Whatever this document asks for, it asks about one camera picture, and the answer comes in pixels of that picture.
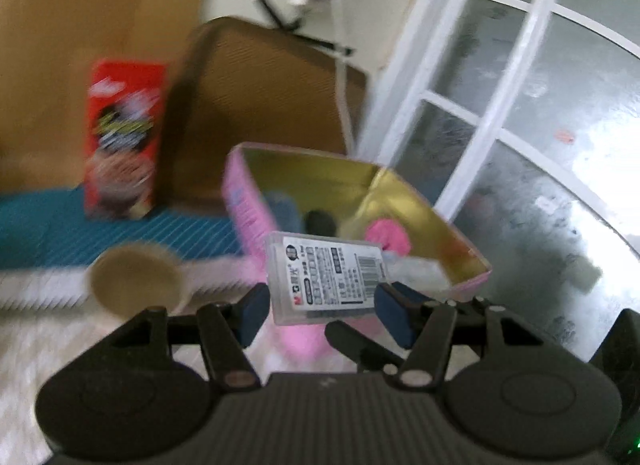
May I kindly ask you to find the pink tin box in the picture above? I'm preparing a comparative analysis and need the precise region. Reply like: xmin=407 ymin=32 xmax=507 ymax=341
xmin=221 ymin=142 xmax=493 ymax=376

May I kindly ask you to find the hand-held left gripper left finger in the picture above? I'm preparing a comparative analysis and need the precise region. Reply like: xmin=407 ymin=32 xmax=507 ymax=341
xmin=107 ymin=282 xmax=271 ymax=391

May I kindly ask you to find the red cereal box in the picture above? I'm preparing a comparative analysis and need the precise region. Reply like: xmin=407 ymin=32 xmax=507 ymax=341
xmin=84 ymin=59 xmax=168 ymax=220

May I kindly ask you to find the black strap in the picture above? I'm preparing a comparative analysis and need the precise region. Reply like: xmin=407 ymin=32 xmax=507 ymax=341
xmin=255 ymin=0 xmax=355 ymax=57

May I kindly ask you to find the patterned pale blanket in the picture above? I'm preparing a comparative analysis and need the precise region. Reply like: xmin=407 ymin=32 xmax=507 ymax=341
xmin=0 ymin=265 xmax=266 ymax=465

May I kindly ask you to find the blue mesh mat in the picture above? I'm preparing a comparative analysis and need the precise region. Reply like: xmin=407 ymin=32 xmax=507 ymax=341
xmin=0 ymin=188 xmax=246 ymax=271

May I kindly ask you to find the white cable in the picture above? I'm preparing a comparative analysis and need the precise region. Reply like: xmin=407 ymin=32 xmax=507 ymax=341
xmin=330 ymin=0 xmax=358 ymax=151

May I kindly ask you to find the small white packet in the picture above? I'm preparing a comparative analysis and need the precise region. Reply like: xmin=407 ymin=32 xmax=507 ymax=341
xmin=385 ymin=252 xmax=451 ymax=296

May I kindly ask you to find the clear plastic case with label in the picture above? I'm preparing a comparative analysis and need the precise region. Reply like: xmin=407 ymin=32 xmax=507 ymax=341
xmin=265 ymin=231 xmax=391 ymax=327

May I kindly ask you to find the black round object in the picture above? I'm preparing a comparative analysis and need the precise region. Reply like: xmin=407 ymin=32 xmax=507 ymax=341
xmin=305 ymin=210 xmax=338 ymax=236

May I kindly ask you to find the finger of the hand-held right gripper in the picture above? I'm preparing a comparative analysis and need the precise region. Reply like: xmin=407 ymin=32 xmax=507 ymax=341
xmin=325 ymin=321 xmax=406 ymax=374

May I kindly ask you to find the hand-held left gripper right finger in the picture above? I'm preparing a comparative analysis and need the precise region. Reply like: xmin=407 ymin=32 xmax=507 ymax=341
xmin=374 ymin=282 xmax=546 ymax=388

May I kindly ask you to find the white window frame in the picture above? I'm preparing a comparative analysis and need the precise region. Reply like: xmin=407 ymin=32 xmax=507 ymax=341
xmin=357 ymin=0 xmax=640 ymax=221

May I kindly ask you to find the pink round puff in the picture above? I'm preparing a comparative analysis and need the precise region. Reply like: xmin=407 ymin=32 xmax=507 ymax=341
xmin=364 ymin=218 xmax=412 ymax=256

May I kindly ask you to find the white and red tin can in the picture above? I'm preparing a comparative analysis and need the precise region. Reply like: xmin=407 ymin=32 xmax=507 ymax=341
xmin=89 ymin=242 xmax=193 ymax=318

